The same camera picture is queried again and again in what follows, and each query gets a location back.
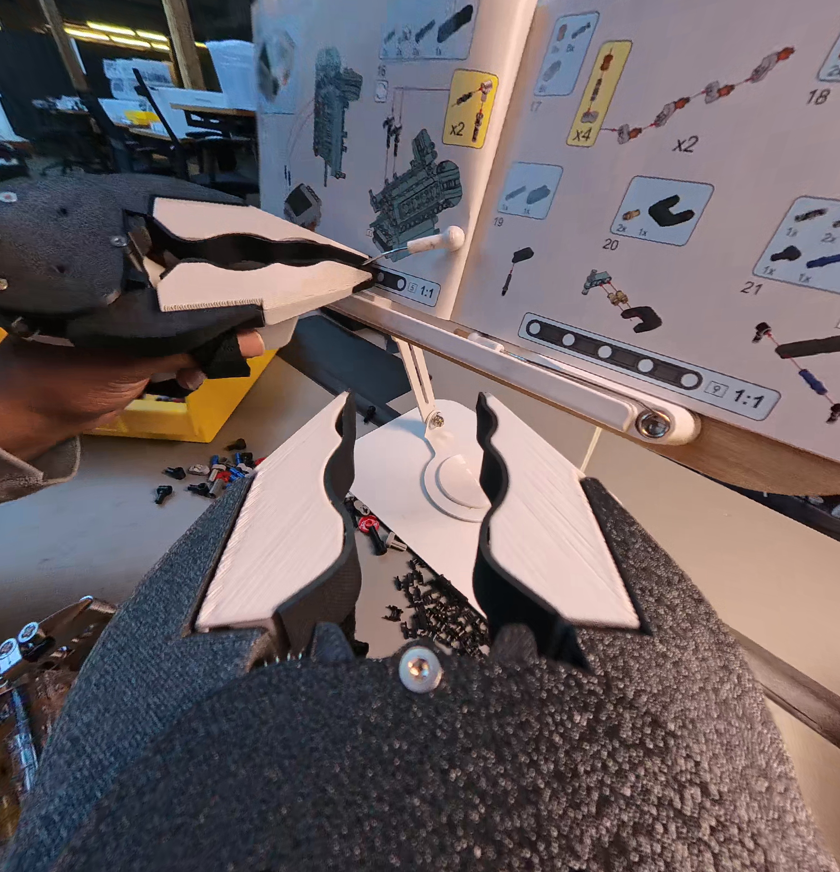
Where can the person's left forearm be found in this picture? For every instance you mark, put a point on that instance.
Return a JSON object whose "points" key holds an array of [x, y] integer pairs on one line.
{"points": [[18, 477]]}

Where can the grey brick engine model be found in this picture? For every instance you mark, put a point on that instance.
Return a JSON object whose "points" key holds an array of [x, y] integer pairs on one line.
{"points": [[39, 681]]}

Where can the white booklet stand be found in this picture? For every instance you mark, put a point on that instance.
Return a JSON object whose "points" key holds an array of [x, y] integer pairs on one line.
{"points": [[454, 470]]}

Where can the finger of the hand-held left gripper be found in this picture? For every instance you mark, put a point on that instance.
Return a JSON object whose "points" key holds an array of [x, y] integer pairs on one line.
{"points": [[216, 218], [257, 289]]}

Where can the yellow plastic bin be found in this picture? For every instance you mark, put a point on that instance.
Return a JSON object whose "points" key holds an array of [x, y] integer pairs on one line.
{"points": [[161, 416]]}

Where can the background table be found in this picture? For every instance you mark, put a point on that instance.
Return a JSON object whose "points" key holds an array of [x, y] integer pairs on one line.
{"points": [[189, 123]]}

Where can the pile of colourful brick parts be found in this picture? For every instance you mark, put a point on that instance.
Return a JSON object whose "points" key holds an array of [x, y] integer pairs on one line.
{"points": [[216, 470]]}

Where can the pile of black pins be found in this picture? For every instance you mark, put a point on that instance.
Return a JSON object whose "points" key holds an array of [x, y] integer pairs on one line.
{"points": [[441, 606]]}

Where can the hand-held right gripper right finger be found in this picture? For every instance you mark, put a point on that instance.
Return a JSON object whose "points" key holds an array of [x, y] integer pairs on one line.
{"points": [[563, 545]]}

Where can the person's left hand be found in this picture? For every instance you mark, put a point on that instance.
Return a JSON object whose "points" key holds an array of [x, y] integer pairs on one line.
{"points": [[52, 395]]}

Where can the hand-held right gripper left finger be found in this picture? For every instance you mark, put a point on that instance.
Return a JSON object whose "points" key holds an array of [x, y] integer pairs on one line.
{"points": [[277, 545]]}

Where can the instruction booklet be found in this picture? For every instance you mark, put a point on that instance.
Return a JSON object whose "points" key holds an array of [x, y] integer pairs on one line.
{"points": [[665, 136]]}

